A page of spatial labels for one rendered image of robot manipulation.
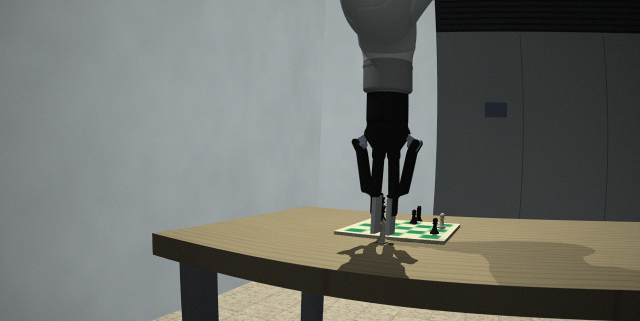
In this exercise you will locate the green and cream chessboard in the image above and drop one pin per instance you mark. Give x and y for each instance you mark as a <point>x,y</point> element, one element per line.
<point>404,231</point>

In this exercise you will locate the white pawn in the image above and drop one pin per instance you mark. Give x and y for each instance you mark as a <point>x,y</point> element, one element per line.
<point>441,224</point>

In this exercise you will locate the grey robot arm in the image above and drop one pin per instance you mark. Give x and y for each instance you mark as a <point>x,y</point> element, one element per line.
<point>387,34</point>

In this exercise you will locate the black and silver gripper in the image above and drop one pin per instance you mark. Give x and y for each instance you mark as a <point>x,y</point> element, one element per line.
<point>387,131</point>

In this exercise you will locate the white bishop chess piece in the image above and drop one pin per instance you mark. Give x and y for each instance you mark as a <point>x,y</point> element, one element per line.
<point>382,238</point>

